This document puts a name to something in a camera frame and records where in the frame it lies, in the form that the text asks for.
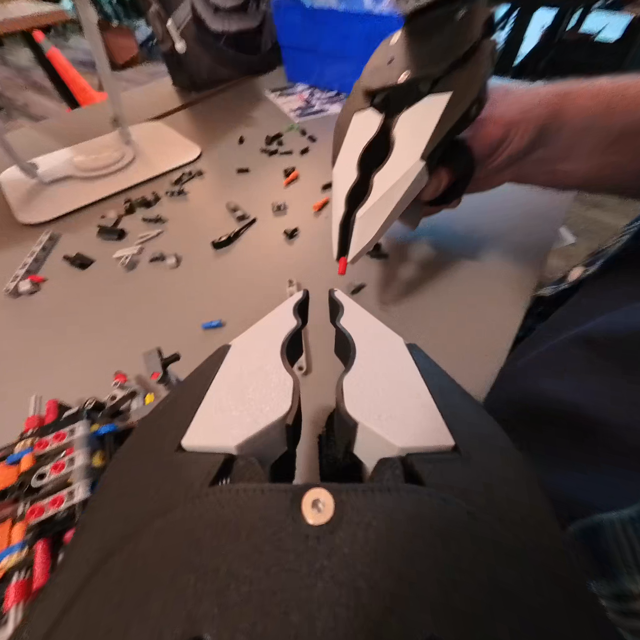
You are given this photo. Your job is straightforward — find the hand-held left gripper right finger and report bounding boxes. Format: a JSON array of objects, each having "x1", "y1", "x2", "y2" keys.
[{"x1": 320, "y1": 288, "x2": 457, "y2": 482}]

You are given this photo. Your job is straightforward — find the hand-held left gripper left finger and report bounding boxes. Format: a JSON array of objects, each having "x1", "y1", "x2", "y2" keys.
[{"x1": 180, "y1": 289, "x2": 311, "y2": 481}]

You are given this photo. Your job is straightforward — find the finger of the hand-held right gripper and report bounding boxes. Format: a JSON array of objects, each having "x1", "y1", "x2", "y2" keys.
[
  {"x1": 331, "y1": 92, "x2": 398, "y2": 261},
  {"x1": 346, "y1": 91, "x2": 455, "y2": 266}
]

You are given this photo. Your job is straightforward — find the person's right forearm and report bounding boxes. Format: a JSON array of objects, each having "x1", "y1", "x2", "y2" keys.
[{"x1": 555, "y1": 72, "x2": 640, "y2": 198}]

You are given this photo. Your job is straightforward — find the lego instruction booklet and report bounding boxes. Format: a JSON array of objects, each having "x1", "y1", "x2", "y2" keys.
[{"x1": 265, "y1": 82, "x2": 351, "y2": 123}]

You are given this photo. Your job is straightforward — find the light grey lego piece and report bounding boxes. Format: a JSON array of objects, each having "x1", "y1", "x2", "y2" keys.
[{"x1": 112, "y1": 244, "x2": 146, "y2": 272}]

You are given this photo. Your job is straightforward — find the multicoloured lego technic assembly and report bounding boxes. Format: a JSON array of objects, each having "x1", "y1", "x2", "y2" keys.
[{"x1": 0, "y1": 347, "x2": 182, "y2": 638}]

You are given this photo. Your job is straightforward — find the scattered small black lego pieces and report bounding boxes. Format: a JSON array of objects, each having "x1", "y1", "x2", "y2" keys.
[{"x1": 62, "y1": 125, "x2": 388, "y2": 296}]

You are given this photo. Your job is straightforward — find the long grey lego beam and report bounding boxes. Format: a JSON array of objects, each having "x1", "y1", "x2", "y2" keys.
[{"x1": 4, "y1": 230, "x2": 62, "y2": 298}]

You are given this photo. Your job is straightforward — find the person's right hand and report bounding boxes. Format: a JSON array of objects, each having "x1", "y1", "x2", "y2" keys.
[{"x1": 419, "y1": 82, "x2": 561, "y2": 217}]

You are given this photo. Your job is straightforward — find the blue plastic bin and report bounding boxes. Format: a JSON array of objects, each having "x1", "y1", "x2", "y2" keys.
[{"x1": 272, "y1": 0, "x2": 406, "y2": 96}]

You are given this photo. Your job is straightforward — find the dark framed window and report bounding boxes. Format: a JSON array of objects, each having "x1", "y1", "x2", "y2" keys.
[{"x1": 492, "y1": 0, "x2": 640, "y2": 78}]

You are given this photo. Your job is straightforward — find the dark brown lever piece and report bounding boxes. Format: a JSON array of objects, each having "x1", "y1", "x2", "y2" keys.
[{"x1": 211, "y1": 216, "x2": 258, "y2": 251}]

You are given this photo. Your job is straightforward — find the black bag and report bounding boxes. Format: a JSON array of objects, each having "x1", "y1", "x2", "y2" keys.
[{"x1": 150, "y1": 0, "x2": 281, "y2": 93}]

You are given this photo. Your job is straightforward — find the person's dark navy shirt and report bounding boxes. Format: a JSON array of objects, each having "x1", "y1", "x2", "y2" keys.
[{"x1": 482, "y1": 235, "x2": 640, "y2": 531}]

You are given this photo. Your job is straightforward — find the white lamp stand base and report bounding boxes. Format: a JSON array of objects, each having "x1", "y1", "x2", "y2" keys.
[{"x1": 0, "y1": 0, "x2": 203, "y2": 226}]

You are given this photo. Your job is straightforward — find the orange traffic cone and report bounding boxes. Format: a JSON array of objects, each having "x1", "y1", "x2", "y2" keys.
[{"x1": 32, "y1": 29, "x2": 108, "y2": 108}]

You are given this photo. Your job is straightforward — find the wooden side table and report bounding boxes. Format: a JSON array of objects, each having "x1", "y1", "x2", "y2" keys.
[{"x1": 0, "y1": 0, "x2": 76, "y2": 36}]

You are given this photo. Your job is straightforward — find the dark cable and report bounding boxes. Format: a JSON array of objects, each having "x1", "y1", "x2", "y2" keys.
[{"x1": 150, "y1": 79, "x2": 251, "y2": 122}]

